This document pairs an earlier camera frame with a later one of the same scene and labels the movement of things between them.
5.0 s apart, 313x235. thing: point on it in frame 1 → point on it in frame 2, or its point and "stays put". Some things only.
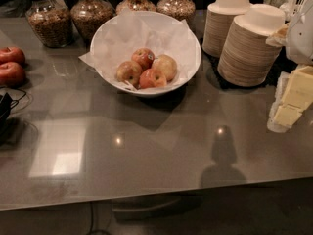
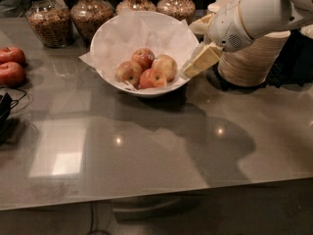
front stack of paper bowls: (245, 58) stays put
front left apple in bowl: (130, 71) stays put
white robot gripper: (301, 39) → (225, 26)
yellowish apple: (166, 65) stays put
